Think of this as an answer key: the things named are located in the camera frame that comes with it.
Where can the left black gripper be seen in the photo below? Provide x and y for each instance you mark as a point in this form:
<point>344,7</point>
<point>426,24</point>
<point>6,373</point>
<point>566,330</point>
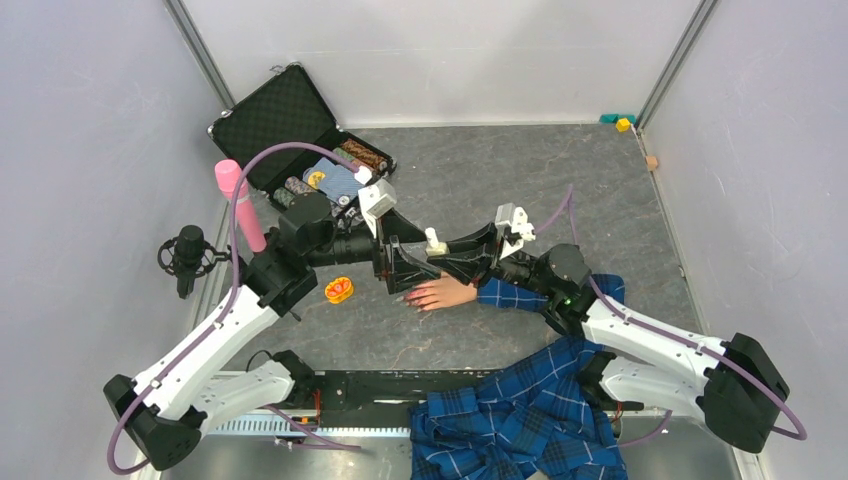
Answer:
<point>400,275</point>

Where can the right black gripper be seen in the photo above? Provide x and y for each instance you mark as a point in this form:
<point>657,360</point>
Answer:
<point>478,269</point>

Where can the nail polish bottle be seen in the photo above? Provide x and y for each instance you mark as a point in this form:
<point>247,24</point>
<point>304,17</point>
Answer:
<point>433,249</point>

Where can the grey nail polish cap brush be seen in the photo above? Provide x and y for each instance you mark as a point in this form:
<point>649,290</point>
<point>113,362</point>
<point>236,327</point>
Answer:
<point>431,237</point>

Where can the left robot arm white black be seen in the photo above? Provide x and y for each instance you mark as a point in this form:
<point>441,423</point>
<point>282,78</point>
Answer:
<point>164,411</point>

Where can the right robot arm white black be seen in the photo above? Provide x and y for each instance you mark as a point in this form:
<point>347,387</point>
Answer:
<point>731,386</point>

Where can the mannequin hand with painted nails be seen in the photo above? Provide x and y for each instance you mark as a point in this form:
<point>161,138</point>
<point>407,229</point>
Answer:
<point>440,293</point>

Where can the orange yellow round toy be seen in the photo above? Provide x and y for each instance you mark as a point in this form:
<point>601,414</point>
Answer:
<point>339,290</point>

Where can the black tripod stand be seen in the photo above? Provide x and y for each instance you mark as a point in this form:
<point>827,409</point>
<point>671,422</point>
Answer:
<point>272,276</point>

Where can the blue plaid shirt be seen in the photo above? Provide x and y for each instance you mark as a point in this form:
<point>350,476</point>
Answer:
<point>528,418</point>

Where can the open black poker chip case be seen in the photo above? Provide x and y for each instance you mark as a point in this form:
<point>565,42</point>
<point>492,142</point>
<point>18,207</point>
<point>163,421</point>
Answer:
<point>289,108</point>

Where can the pink microphone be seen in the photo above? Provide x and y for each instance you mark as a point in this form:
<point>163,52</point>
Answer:
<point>232,184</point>

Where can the teal block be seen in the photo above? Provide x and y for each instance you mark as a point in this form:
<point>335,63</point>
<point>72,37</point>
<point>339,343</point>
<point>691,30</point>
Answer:
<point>613,118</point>

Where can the yellow cube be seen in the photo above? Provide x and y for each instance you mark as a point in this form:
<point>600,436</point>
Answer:
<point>623,124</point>

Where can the small tan block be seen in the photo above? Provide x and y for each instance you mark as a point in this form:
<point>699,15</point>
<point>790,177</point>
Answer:
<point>651,163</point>

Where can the black studio microphone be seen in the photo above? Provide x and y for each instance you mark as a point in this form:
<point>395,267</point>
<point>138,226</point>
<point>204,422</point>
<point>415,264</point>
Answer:
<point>187,257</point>

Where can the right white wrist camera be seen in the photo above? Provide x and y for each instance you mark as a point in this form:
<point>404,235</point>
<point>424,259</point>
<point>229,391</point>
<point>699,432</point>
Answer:
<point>513,225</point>

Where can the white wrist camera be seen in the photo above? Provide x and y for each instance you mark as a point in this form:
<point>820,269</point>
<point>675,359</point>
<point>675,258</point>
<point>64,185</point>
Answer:
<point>376,199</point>
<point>513,225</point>

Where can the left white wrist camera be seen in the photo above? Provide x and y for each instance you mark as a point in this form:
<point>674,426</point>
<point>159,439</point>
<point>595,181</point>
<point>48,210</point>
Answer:
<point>376,199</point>

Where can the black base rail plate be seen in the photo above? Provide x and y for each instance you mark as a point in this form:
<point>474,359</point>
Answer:
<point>371,398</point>

